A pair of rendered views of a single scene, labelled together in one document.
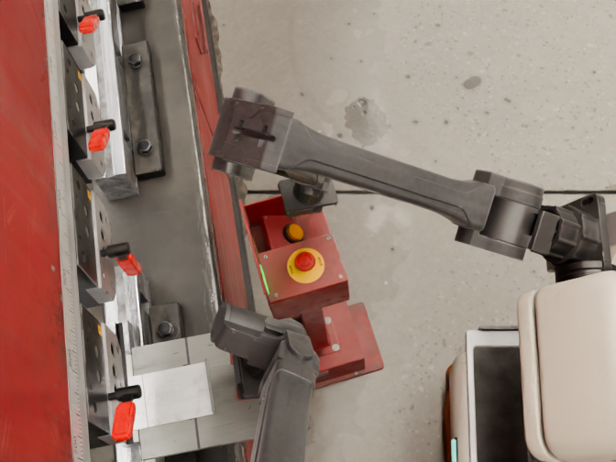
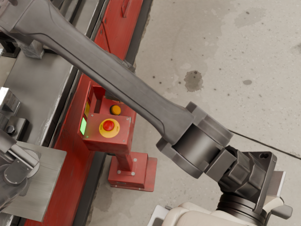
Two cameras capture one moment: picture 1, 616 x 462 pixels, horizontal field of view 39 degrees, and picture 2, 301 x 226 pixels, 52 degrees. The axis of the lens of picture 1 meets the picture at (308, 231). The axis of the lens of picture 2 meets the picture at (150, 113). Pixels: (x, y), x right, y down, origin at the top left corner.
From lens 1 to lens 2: 0.67 m
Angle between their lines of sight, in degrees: 7
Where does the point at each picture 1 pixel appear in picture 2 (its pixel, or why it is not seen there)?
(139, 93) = (66, 10)
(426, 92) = (225, 78)
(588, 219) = (258, 169)
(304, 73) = (176, 51)
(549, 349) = not seen: outside the picture
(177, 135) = not seen: hidden behind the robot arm
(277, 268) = (94, 123)
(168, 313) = (17, 122)
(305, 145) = (44, 20)
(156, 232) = (39, 80)
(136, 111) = not seen: hidden behind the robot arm
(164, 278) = (30, 104)
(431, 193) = (140, 102)
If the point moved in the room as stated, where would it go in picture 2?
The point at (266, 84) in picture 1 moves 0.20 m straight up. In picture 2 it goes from (158, 50) to (158, 31)
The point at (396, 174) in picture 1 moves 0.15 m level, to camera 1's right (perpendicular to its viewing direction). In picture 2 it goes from (116, 76) to (214, 92)
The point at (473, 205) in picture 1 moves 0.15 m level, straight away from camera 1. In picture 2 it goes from (172, 124) to (222, 63)
